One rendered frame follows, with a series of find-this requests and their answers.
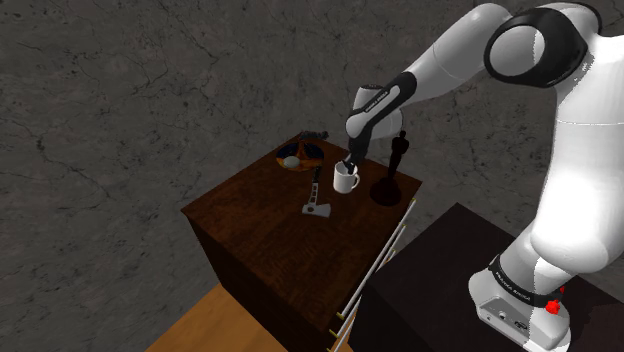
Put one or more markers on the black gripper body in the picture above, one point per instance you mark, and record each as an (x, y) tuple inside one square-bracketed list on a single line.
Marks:
[(357, 152)]

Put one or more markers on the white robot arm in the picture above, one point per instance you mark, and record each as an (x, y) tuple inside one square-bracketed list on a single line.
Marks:
[(580, 161)]

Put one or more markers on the white mug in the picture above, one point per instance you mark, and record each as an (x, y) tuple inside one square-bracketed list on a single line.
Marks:
[(342, 184)]

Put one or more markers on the black statuette figure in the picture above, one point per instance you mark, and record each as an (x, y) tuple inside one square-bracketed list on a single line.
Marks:
[(396, 156)]

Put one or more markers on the dark plate with orange pattern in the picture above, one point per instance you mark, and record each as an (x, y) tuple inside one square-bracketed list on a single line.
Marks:
[(312, 155)]

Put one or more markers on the dark grey-blue lumpy object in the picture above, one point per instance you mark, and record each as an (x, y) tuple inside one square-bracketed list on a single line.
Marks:
[(312, 135)]

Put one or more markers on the white egg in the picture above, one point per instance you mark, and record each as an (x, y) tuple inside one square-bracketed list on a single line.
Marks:
[(292, 162)]

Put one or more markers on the dark brown chest of drawers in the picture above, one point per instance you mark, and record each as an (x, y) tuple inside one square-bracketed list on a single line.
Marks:
[(273, 244)]

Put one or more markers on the dark robot stand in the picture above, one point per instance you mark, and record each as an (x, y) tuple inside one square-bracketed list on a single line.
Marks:
[(429, 292)]

